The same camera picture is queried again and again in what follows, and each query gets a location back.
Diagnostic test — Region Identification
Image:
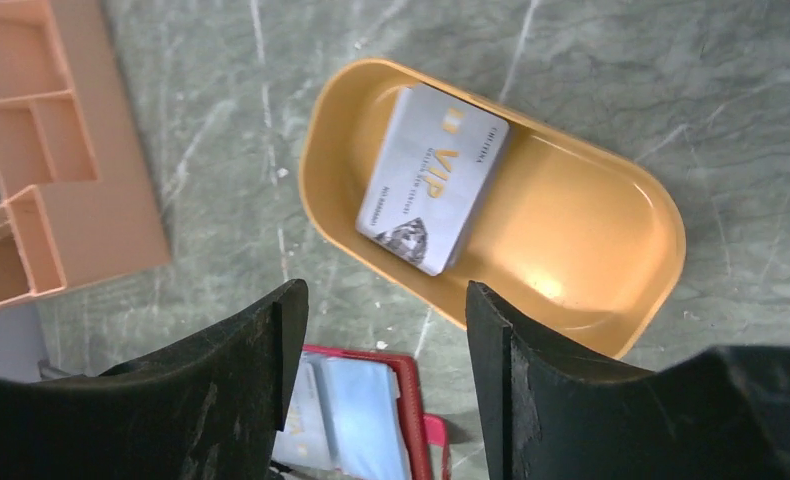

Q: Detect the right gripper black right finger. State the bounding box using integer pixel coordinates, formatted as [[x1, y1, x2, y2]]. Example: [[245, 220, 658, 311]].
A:
[[466, 282, 790, 479]]

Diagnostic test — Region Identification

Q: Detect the silver VIP credit card stack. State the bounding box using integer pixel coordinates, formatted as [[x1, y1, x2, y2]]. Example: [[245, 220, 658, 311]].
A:
[[355, 83, 511, 276]]

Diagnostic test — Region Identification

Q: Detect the yellow oval tray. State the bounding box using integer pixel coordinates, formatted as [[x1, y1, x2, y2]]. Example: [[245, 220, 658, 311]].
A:
[[299, 58, 686, 359]]

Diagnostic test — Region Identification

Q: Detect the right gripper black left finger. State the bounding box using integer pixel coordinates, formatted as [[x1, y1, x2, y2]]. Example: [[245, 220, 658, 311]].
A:
[[0, 279, 309, 479]]

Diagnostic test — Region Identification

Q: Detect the red leather card holder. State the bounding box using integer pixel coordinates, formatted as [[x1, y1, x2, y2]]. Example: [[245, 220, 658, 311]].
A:
[[271, 345, 451, 479]]

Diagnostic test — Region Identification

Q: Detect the orange mesh file organizer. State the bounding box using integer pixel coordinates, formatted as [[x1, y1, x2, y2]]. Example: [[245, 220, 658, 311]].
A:
[[0, 1, 171, 308]]

